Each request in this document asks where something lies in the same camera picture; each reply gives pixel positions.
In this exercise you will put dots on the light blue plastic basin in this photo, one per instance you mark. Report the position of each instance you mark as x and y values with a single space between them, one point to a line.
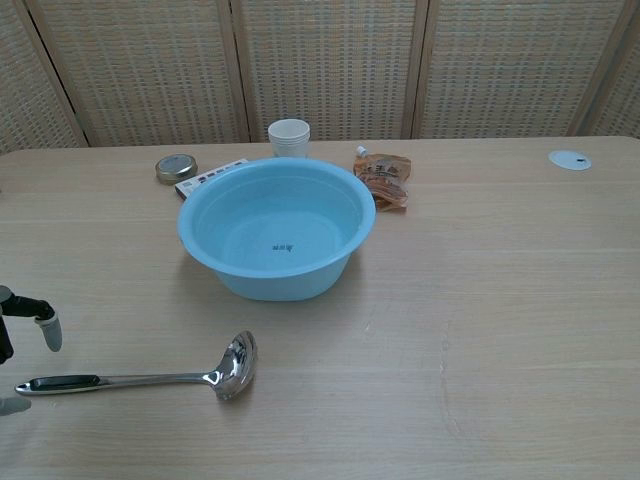
276 227

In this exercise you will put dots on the woven rattan folding screen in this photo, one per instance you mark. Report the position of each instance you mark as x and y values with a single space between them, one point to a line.
320 70

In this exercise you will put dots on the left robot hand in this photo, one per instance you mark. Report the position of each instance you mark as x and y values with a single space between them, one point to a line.
49 331

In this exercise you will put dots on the white flat printed box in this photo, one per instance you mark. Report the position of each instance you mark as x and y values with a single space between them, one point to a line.
200 181

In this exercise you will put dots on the brown sauce spout pouch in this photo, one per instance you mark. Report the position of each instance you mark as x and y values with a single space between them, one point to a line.
386 180

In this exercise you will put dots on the round metal jar lid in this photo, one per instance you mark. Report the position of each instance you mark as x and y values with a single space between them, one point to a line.
175 169

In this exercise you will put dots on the stainless steel ladle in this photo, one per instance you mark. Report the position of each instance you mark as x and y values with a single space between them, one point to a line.
235 361

